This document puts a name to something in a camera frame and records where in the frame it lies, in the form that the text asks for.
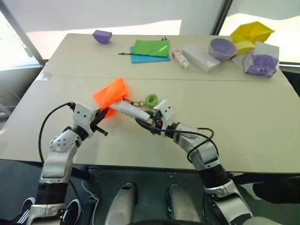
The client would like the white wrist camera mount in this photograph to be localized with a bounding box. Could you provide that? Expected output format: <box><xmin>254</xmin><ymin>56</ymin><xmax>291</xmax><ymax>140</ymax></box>
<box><xmin>72</xmin><ymin>102</ymin><xmax>97</xmax><ymax>137</ymax></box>
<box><xmin>153</xmin><ymin>99</ymin><xmax>175</xmax><ymax>130</ymax></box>

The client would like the white tube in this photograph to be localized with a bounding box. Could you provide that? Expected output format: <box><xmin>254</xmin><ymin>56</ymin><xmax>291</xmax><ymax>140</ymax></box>
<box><xmin>109</xmin><ymin>101</ymin><xmax>153</xmax><ymax>123</ymax></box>

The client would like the white rectangular box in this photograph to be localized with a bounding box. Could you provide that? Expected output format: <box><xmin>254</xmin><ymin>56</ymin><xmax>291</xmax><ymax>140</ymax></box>
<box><xmin>181</xmin><ymin>44</ymin><xmax>222</xmax><ymax>74</ymax></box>

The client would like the grey robot right foot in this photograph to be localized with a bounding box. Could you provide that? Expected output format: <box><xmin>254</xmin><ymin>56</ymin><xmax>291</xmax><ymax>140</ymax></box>
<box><xmin>166</xmin><ymin>184</ymin><xmax>202</xmax><ymax>225</ymax></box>

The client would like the large purple bowl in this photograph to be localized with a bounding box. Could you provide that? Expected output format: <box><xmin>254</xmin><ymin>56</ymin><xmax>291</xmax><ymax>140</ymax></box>
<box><xmin>208</xmin><ymin>37</ymin><xmax>238</xmax><ymax>62</ymax></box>

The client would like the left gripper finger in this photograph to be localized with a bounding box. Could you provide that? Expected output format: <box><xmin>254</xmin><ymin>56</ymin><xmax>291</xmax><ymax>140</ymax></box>
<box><xmin>94</xmin><ymin>113</ymin><xmax>108</xmax><ymax>126</ymax></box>
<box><xmin>96</xmin><ymin>106</ymin><xmax>111</xmax><ymax>118</ymax></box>

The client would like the pink and white bottle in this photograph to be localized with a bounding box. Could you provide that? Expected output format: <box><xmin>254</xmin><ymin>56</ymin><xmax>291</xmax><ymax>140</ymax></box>
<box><xmin>171</xmin><ymin>48</ymin><xmax>191</xmax><ymax>69</ymax></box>

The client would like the small purple bowl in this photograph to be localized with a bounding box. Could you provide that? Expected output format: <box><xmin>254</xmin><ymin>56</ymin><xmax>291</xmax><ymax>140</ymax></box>
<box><xmin>92</xmin><ymin>30</ymin><xmax>113</xmax><ymax>45</ymax></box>

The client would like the grey robot left foot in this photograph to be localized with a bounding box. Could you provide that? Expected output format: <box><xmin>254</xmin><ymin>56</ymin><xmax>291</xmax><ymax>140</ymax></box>
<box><xmin>104</xmin><ymin>182</ymin><xmax>138</xmax><ymax>225</ymax></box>

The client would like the grey robot foot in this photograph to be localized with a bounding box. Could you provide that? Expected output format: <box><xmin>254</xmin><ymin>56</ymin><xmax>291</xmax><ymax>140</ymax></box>
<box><xmin>104</xmin><ymin>182</ymin><xmax>138</xmax><ymax>225</ymax></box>
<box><xmin>166</xmin><ymin>184</ymin><xmax>202</xmax><ymax>225</ymax></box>

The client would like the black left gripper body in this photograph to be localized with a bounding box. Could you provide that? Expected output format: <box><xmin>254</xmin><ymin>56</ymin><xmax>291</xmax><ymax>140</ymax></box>
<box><xmin>90</xmin><ymin>112</ymin><xmax>109</xmax><ymax>137</ymax></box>

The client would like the black striped sneaker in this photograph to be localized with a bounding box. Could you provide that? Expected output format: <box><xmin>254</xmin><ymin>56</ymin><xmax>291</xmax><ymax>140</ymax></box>
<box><xmin>59</xmin><ymin>198</ymin><xmax>82</xmax><ymax>225</ymax></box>
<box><xmin>8</xmin><ymin>196</ymin><xmax>36</xmax><ymax>225</ymax></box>

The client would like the metal pouch key chain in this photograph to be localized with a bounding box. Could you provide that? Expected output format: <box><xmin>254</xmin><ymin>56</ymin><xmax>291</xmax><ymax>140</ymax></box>
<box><xmin>122</xmin><ymin>97</ymin><xmax>145</xmax><ymax>107</ymax></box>

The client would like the white floor cable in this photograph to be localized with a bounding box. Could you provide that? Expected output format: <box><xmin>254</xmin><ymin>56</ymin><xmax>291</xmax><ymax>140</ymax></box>
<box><xmin>81</xmin><ymin>180</ymin><xmax>99</xmax><ymax>225</ymax></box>

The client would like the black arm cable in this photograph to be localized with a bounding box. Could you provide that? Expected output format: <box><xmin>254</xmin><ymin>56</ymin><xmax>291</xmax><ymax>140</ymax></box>
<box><xmin>38</xmin><ymin>101</ymin><xmax>76</xmax><ymax>163</ymax></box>
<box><xmin>172</xmin><ymin>127</ymin><xmax>215</xmax><ymax>163</ymax></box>

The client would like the black rounded object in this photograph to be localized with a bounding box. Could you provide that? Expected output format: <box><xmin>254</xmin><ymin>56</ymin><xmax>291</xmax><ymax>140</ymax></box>
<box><xmin>252</xmin><ymin>175</ymin><xmax>300</xmax><ymax>204</ymax></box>

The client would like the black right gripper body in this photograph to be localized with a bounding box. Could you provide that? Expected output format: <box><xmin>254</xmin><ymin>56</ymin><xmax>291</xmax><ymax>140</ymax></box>
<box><xmin>149</xmin><ymin>111</ymin><xmax>165</xmax><ymax>136</ymax></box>

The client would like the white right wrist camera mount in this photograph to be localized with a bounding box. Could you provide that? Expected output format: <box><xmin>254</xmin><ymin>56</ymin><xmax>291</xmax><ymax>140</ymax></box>
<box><xmin>153</xmin><ymin>99</ymin><xmax>175</xmax><ymax>130</ymax></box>

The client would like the green fuzzy hair tie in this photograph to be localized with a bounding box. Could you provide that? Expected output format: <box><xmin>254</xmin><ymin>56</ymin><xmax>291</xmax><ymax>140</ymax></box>
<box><xmin>144</xmin><ymin>94</ymin><xmax>159</xmax><ymax>108</ymax></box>

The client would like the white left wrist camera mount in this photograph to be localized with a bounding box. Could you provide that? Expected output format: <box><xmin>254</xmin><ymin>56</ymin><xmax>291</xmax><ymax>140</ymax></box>
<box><xmin>72</xmin><ymin>102</ymin><xmax>97</xmax><ymax>137</ymax></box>

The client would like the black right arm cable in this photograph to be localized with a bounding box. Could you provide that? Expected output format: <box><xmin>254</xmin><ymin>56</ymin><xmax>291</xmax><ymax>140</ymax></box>
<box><xmin>172</xmin><ymin>127</ymin><xmax>215</xmax><ymax>163</ymax></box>

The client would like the green zipper pouch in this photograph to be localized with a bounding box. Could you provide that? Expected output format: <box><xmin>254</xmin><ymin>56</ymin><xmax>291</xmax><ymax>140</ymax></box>
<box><xmin>132</xmin><ymin>39</ymin><xmax>171</xmax><ymax>58</ymax></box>

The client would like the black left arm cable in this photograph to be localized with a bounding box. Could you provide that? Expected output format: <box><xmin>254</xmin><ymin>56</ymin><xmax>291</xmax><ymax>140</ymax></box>
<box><xmin>38</xmin><ymin>101</ymin><xmax>76</xmax><ymax>163</ymax></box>

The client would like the purple item in clear packaging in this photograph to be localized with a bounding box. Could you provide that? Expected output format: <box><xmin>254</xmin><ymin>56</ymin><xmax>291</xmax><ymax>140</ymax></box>
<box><xmin>242</xmin><ymin>52</ymin><xmax>279</xmax><ymax>78</ymax></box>

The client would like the yellow plastic bin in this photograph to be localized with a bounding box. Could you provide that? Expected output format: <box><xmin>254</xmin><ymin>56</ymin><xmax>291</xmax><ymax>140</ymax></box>
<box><xmin>230</xmin><ymin>21</ymin><xmax>275</xmax><ymax>44</ymax></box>

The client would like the orange zipper pouch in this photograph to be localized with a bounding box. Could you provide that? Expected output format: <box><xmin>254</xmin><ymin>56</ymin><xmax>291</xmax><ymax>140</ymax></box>
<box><xmin>92</xmin><ymin>76</ymin><xmax>130</xmax><ymax>121</ymax></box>

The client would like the blue zipper pouch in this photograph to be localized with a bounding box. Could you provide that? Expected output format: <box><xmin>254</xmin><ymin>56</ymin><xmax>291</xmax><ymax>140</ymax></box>
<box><xmin>130</xmin><ymin>46</ymin><xmax>171</xmax><ymax>64</ymax></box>

